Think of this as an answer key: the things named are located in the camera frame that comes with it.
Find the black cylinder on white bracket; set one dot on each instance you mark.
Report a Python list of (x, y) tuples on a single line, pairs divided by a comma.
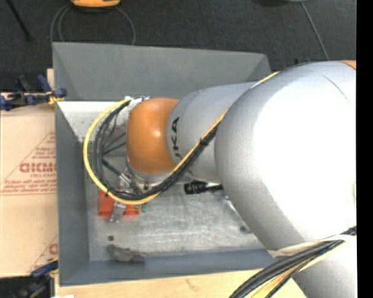
[(196, 187)]

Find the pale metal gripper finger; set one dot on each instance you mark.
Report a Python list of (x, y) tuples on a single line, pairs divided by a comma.
[(117, 212)]

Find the grey-brown lumpy object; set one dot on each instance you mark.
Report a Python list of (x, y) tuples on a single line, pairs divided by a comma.
[(125, 254)]

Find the grey metal bin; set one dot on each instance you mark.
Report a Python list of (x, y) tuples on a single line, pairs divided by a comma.
[(161, 70)]

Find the brown cardboard board red print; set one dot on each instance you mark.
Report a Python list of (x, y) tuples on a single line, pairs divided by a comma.
[(25, 154)]

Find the orange-red flat block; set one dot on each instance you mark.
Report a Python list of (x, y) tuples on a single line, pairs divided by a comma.
[(105, 204)]

